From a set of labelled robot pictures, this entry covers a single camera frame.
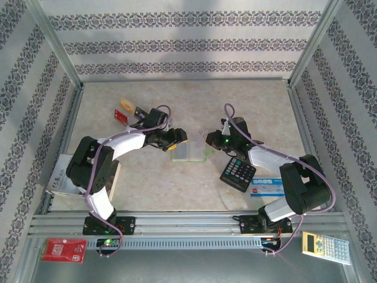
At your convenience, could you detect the green card holder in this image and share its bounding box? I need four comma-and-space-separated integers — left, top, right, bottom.
170, 140, 215, 163

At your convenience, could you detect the black card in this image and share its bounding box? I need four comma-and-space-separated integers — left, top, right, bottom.
133, 106, 150, 120

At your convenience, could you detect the red card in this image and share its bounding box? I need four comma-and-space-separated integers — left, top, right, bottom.
114, 108, 129, 124

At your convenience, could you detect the gold card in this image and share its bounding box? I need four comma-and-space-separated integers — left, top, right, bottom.
119, 98, 135, 114

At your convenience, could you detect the black calculator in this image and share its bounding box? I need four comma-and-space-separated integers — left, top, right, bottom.
220, 157, 256, 193

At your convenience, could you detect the blue and white box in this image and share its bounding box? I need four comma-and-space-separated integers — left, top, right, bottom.
249, 176, 286, 198

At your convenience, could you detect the small circuit board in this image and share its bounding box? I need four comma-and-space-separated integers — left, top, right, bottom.
96, 238, 120, 248
261, 237, 281, 248

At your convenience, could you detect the book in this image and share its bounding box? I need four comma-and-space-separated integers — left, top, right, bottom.
45, 153, 121, 201

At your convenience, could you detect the yellow and grey scientific calculator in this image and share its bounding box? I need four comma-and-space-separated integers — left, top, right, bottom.
300, 231, 351, 265

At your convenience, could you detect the red packet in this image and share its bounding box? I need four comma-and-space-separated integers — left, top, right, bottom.
39, 238, 88, 263

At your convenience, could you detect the aluminium back rail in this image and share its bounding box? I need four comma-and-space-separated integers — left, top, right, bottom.
81, 77, 291, 84

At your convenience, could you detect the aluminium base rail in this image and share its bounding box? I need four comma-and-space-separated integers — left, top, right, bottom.
28, 210, 350, 236

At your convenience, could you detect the aluminium side rail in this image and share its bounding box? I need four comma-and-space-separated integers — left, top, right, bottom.
287, 81, 336, 213
44, 82, 86, 215

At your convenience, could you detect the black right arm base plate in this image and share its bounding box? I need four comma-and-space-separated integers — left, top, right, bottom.
232, 214, 294, 235

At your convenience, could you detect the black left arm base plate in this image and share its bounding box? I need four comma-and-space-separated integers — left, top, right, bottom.
82, 216, 137, 236

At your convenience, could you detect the grey slotted cable duct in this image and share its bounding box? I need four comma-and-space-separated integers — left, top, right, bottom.
87, 237, 263, 251

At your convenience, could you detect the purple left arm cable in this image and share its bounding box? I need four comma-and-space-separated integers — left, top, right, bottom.
83, 105, 173, 259

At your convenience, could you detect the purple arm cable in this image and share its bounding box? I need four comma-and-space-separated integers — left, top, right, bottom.
224, 103, 338, 256
83, 105, 173, 259

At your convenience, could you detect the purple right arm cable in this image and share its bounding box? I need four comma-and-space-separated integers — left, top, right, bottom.
224, 103, 338, 256

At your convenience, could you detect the aluminium frame post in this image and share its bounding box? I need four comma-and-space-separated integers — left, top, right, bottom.
287, 0, 347, 88
25, 0, 84, 88

